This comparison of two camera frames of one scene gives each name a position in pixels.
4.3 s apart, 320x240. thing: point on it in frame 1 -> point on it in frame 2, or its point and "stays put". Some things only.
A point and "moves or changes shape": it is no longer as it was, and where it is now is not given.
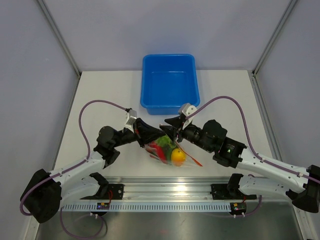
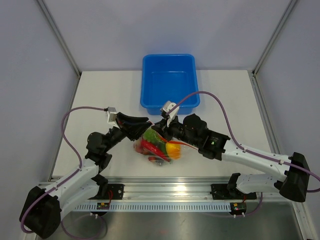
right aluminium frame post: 274,36 stays put
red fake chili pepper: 159,149 moves or changes shape
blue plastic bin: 168,81 stays put
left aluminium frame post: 60,37 stays put
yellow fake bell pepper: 178,157 -> 173,150
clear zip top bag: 169,151 moves or changes shape
